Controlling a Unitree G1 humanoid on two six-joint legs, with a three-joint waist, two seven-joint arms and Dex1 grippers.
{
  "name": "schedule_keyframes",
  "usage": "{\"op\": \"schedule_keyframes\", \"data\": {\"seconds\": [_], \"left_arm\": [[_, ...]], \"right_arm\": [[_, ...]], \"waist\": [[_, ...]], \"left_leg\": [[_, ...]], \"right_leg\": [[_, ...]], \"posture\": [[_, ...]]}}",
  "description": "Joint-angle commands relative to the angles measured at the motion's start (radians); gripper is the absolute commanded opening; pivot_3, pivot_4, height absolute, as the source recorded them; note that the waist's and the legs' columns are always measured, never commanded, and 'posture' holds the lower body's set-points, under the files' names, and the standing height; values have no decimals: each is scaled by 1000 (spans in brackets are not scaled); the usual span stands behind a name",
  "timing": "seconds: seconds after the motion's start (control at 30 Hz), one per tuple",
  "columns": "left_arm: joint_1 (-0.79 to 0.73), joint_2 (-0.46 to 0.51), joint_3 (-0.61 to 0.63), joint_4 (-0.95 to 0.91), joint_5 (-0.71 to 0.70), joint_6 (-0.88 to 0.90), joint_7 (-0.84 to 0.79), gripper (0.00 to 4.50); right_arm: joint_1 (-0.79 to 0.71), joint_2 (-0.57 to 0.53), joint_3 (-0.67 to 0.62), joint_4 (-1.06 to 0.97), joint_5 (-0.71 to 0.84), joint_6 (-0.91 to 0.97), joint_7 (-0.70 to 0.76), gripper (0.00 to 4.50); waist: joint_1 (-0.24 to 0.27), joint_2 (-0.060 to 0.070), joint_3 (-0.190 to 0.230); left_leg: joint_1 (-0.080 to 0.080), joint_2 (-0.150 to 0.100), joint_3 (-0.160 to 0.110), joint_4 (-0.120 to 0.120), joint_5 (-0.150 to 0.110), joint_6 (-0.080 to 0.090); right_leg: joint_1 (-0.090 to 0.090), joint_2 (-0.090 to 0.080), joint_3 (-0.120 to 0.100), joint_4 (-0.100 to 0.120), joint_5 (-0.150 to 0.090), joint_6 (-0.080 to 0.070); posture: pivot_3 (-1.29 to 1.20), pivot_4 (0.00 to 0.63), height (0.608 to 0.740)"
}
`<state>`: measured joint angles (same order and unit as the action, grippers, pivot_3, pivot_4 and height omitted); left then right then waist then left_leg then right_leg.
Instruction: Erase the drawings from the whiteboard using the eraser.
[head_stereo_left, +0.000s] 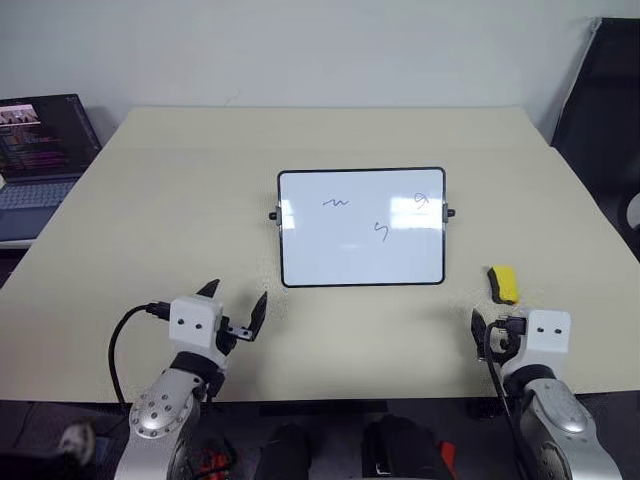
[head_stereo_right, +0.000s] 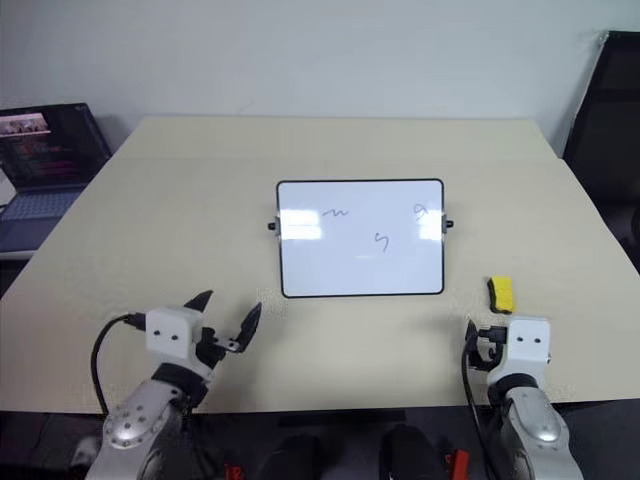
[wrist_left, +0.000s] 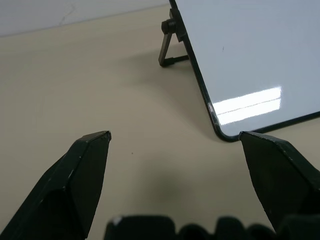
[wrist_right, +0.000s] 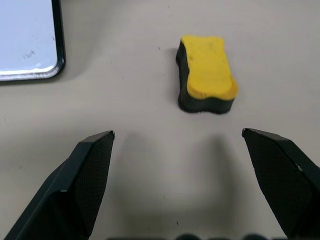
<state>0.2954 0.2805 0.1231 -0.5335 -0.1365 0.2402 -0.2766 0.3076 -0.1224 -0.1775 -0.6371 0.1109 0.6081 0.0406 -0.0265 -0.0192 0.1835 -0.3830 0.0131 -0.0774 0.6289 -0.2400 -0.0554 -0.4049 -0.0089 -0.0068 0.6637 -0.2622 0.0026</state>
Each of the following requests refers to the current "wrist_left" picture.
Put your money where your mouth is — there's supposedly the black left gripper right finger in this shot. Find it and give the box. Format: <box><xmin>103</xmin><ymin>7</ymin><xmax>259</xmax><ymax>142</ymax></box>
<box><xmin>238</xmin><ymin>130</ymin><xmax>320</xmax><ymax>235</ymax></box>

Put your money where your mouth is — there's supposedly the white whiteboard with black frame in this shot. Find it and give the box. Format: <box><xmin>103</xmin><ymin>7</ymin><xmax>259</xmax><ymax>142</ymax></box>
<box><xmin>168</xmin><ymin>0</ymin><xmax>320</xmax><ymax>143</ymax></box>

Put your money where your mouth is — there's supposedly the black whiteboard stand leg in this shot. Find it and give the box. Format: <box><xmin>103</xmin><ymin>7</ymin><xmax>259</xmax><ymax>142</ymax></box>
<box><xmin>157</xmin><ymin>8</ymin><xmax>190</xmax><ymax>68</ymax></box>

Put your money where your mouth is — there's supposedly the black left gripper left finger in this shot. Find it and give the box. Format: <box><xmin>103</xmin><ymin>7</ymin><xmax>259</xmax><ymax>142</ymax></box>
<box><xmin>0</xmin><ymin>130</ymin><xmax>112</xmax><ymax>240</ymax></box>

